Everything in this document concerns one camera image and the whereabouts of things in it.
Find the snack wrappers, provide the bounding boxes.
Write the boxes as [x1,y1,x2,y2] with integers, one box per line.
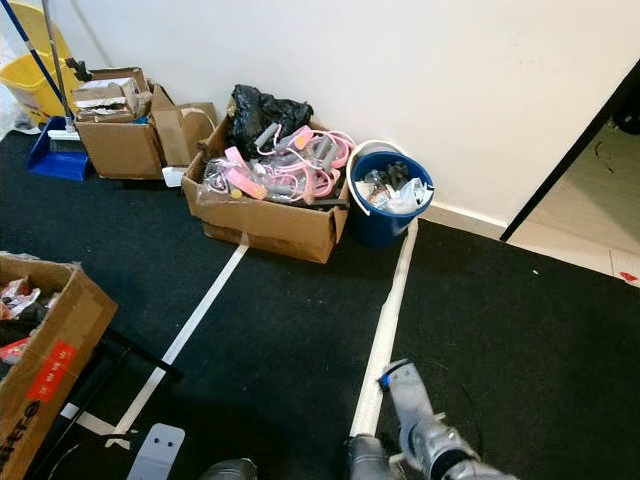
[0,277,61,323]

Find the white floor tape strip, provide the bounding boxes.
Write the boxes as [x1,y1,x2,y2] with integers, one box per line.
[112,243,251,437]
[349,220,420,439]

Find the blue mop handle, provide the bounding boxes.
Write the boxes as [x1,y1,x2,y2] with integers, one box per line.
[0,0,67,117]

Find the small torn cardboard box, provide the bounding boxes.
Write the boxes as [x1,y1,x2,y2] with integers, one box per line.
[72,68,153,124]

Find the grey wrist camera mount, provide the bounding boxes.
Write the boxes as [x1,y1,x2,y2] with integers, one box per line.
[128,423,187,480]
[378,360,421,396]

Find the dark grey robot left leg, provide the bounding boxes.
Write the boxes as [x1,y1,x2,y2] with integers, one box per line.
[203,458,258,480]

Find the dark grey robot leg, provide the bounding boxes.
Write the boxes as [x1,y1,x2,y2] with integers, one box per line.
[345,435,406,480]
[203,458,258,480]

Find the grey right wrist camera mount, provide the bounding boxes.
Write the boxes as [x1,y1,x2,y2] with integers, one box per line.
[378,360,421,396]

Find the yellow mop bucket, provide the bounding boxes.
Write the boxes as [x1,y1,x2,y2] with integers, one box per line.
[0,0,77,126]

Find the medium cardboard box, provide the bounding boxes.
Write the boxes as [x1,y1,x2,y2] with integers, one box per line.
[75,95,167,181]

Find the crumpled plastic rubbish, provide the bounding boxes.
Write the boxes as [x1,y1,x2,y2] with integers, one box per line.
[360,162,432,214]

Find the black plastic bag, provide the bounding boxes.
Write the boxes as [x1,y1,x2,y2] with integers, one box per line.
[228,84,314,156]

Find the blue bucket white handle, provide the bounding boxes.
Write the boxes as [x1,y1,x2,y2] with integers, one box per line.
[347,140,436,250]

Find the grey handled broom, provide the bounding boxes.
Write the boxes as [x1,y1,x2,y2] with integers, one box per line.
[43,0,83,139]

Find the cardboard box red sticker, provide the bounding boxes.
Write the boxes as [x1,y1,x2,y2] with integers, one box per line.
[0,252,119,480]

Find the dark grey robot right leg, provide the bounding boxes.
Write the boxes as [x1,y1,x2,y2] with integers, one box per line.
[345,435,406,480]

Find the black metal rod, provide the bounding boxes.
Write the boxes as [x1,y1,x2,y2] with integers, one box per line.
[105,330,187,382]

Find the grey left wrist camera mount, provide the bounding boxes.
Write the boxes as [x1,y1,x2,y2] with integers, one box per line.
[128,423,187,480]

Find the pink grey cable bundle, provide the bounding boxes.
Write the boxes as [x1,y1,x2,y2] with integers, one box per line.
[205,125,356,207]

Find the blue dustpan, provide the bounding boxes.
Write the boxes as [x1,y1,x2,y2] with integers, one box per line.
[28,117,92,182]

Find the large cardboard box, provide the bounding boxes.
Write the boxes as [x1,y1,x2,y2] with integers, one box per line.
[182,120,351,265]

